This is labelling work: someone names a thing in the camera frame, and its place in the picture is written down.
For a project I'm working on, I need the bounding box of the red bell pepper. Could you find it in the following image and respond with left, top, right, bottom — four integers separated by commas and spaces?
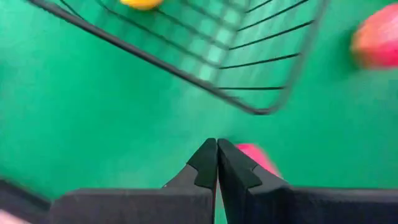
234, 142, 282, 179

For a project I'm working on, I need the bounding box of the yellow lemon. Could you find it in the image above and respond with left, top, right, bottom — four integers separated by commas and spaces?
119, 0, 164, 11

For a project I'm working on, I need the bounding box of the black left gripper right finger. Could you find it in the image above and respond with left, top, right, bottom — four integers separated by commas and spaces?
216, 138, 398, 224

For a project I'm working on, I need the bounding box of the red orange round fruit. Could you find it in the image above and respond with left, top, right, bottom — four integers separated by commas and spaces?
350, 2, 398, 70

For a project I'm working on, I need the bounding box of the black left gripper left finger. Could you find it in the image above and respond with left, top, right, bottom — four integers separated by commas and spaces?
49, 138, 218, 224

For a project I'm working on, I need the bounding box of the green table mat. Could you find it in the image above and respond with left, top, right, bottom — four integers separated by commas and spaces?
0, 0, 398, 224

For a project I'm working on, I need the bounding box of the black wire basket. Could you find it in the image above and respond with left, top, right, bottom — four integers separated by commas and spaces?
27, 0, 329, 116

